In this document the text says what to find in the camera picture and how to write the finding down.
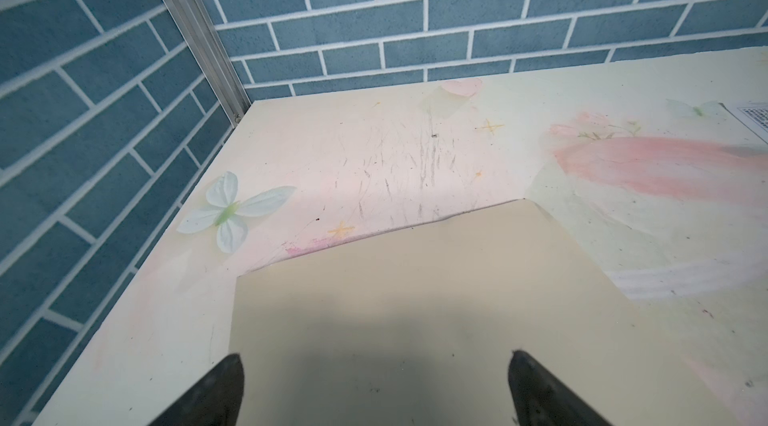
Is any white technical drawing sheet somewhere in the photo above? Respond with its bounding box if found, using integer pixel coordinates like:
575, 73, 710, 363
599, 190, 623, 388
724, 102, 768, 143

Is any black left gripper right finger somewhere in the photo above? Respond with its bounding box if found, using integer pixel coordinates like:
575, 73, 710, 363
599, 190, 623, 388
508, 350, 610, 426

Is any aluminium left corner post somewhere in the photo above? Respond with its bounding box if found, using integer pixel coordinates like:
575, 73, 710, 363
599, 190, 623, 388
162, 0, 251, 127

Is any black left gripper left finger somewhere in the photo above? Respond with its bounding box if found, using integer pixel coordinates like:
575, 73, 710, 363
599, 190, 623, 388
150, 353, 245, 426

